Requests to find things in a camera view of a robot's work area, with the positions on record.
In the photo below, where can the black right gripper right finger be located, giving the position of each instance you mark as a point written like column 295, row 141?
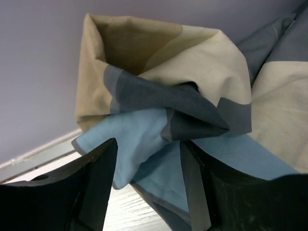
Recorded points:
column 221, row 198

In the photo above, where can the striped blue beige cloth placemat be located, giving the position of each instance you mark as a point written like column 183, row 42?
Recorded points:
column 152, row 84

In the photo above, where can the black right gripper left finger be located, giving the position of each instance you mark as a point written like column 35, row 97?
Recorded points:
column 73, row 197

